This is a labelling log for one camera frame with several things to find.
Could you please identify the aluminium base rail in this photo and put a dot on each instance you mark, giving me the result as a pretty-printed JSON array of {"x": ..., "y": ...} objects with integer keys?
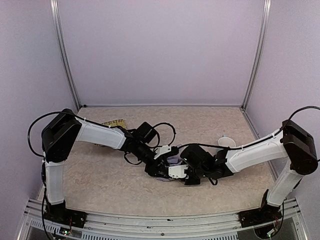
[{"x": 228, "y": 225}]

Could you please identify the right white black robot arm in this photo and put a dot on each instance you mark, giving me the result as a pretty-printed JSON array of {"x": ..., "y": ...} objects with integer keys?
[{"x": 291, "y": 142}]

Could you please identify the left aluminium frame post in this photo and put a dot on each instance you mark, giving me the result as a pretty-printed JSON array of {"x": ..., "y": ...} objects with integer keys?
[{"x": 54, "y": 6}]

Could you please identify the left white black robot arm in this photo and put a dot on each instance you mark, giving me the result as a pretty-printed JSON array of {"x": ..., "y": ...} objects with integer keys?
[{"x": 67, "y": 131}]

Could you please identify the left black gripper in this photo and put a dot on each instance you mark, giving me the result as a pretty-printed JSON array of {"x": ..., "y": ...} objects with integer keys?
[{"x": 155, "y": 169}]

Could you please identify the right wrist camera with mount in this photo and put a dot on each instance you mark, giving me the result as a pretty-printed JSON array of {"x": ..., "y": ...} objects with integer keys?
[{"x": 177, "y": 171}]

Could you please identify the aluminium frame post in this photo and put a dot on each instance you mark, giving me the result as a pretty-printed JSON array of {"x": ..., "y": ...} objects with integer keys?
[
  {"x": 258, "y": 53},
  {"x": 54, "y": 6}
]

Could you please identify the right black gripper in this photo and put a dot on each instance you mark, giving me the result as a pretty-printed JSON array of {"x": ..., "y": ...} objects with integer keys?
[{"x": 189, "y": 177}]

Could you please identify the right aluminium frame post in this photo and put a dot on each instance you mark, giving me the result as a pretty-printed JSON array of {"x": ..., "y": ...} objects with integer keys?
[{"x": 258, "y": 53}]

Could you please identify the lavender folding umbrella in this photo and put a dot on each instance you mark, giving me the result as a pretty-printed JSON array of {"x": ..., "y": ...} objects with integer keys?
[{"x": 171, "y": 164}]

